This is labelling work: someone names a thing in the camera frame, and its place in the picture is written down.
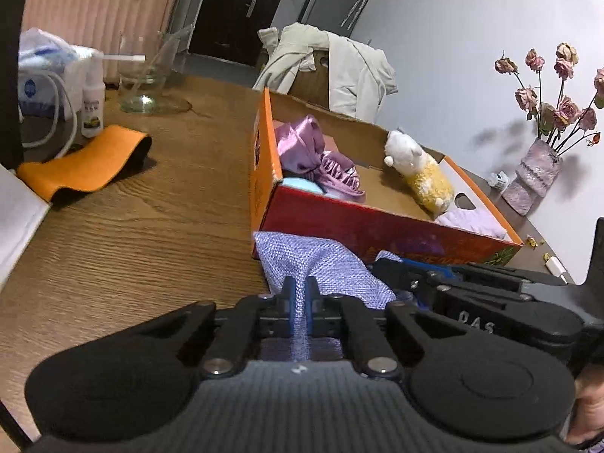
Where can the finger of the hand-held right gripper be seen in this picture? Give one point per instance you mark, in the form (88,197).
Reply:
(401,278)
(495,273)

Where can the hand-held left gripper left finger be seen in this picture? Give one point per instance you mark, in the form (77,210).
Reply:
(289,302)

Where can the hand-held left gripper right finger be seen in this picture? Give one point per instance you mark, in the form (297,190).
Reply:
(311,302)

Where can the lilac woven cloth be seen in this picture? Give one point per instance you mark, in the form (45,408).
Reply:
(321,259)

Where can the lavender fluffy cloth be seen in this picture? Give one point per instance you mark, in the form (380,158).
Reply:
(472,226)

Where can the orange cardboard box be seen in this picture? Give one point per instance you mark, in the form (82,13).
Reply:
(377,226)

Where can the yellow white plush toy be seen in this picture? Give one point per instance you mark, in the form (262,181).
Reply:
(424,174)

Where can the blue plush toy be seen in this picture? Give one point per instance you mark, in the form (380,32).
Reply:
(302,185)

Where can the purple satin bonnet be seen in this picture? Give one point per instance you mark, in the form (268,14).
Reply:
(306,151)

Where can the person's right hand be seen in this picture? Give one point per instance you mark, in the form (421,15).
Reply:
(590,406)

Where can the small yellow dried petal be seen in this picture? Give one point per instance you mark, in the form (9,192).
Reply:
(534,241)

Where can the white charger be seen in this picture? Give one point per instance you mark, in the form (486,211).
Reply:
(557,266)

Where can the small white bottle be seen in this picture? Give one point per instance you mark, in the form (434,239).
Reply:
(499,180)

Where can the pink textured vase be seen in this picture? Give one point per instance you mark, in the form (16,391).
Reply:
(533,174)

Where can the dried pink roses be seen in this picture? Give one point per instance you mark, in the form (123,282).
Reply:
(566,111)

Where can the beige jacket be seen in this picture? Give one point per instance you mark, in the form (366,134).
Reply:
(354,75)

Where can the brown wooden chair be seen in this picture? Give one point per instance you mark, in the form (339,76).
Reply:
(311,85)

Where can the orange neoprene sleeve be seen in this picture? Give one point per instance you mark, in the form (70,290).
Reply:
(85,165)

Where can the glass beaker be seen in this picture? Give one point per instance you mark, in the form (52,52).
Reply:
(151,89)

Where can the white spray bottle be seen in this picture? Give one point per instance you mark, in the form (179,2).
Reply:
(93,104)

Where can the white folded umbrella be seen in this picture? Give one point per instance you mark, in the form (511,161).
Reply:
(358,2)

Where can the white paper sheet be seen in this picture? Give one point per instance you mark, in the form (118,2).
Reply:
(19,226)

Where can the grey refrigerator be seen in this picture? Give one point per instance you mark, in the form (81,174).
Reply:
(325,4)

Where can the dark wooden door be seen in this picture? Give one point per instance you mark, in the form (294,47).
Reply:
(226,19)

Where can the white stirring rod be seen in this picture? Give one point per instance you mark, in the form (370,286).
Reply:
(125,57)

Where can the white blue plastic package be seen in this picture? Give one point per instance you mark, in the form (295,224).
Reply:
(42,66)

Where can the pink suitcase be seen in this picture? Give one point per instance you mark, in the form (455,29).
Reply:
(94,9)

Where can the black paper bag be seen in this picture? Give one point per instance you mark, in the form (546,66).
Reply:
(14,56)

